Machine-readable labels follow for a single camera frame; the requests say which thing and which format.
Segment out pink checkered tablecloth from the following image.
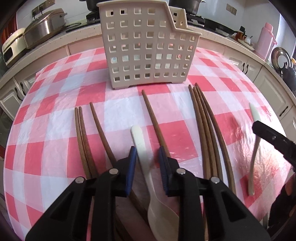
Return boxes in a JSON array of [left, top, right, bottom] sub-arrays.
[[4, 48, 290, 238]]

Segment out silver rice cooker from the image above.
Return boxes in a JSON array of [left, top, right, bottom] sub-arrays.
[[23, 8, 67, 49]]

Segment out black frying pan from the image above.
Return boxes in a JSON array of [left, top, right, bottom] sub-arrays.
[[204, 19, 237, 37]]

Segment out wall socket panel left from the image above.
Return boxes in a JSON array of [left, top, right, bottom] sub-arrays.
[[32, 0, 56, 17]]

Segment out white ceramic spoon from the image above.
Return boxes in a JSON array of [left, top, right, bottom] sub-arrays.
[[248, 102, 261, 196], [131, 126, 179, 240]]

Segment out pink thermos bottle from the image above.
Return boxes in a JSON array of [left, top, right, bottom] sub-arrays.
[[255, 23, 277, 60]]

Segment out black stock pot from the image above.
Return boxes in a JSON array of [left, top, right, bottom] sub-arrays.
[[169, 0, 205, 15]]

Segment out beige perforated utensil basket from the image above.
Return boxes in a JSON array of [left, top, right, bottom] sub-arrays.
[[97, 1, 201, 89]]

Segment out small plate with food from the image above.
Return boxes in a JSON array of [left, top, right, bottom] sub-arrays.
[[237, 39, 254, 51]]

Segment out white lower kitchen cabinets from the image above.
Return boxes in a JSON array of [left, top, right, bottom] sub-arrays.
[[1, 31, 295, 138]]

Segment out white small cooker appliance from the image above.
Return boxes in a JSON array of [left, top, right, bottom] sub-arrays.
[[2, 28, 28, 68]]

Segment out person right hand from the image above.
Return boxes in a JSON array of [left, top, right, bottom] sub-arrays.
[[268, 173, 295, 237]]

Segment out dark sauce bottle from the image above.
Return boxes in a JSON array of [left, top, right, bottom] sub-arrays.
[[235, 26, 245, 40]]

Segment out glass pot lid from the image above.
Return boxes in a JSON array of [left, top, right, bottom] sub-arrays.
[[271, 47, 292, 73]]

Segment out black glass gas hob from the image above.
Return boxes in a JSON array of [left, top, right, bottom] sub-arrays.
[[66, 10, 234, 37]]

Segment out wall socket panel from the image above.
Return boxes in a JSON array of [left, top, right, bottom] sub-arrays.
[[32, 0, 56, 17], [226, 4, 237, 16]]

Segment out wall socket panel right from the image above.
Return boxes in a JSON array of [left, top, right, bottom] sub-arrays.
[[226, 4, 237, 16]]

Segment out black casserole pot with lid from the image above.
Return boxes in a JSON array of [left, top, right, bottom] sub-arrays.
[[79, 0, 100, 12]]

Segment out brown chopstick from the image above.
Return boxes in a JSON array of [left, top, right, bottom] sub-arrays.
[[74, 108, 92, 179], [78, 106, 99, 178], [188, 85, 211, 179], [142, 89, 171, 157], [89, 102, 149, 225], [195, 84, 223, 180], [195, 83, 236, 195], [193, 87, 217, 179]]

